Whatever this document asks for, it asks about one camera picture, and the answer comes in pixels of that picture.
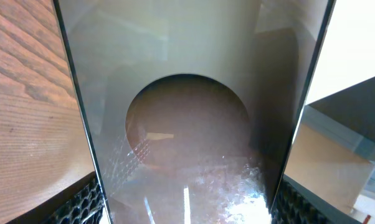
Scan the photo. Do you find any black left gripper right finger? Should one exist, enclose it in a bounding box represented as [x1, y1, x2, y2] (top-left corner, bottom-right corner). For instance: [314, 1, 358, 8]
[270, 175, 361, 224]

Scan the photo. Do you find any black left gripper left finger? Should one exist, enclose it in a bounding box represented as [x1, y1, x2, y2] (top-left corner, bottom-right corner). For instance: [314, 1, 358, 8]
[9, 172, 104, 224]

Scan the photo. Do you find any cardboard box in background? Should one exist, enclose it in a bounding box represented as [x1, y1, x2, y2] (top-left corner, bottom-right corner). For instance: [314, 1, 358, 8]
[283, 123, 375, 215]

